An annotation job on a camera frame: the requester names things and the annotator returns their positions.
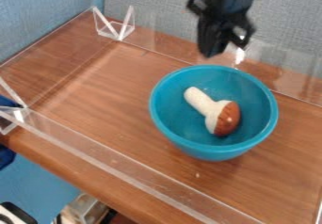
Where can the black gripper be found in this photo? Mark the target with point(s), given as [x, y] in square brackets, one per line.
[223, 24]

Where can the brown and white mushroom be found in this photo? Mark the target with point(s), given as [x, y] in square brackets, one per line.
[222, 114]

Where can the blue plastic bowl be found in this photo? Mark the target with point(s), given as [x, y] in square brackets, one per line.
[181, 122]

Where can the clear acrylic back barrier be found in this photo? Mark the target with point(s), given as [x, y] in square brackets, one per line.
[290, 73]

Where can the clear acrylic barrier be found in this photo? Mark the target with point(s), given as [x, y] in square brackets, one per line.
[143, 193]
[290, 73]

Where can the clear acrylic front barrier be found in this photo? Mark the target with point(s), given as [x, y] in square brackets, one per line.
[143, 193]

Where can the black and white object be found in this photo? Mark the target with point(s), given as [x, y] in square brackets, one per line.
[14, 215]

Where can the clear acrylic corner bracket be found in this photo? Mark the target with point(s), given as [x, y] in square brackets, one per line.
[111, 29]

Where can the metal frame under table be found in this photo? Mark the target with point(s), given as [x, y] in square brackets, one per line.
[84, 210]

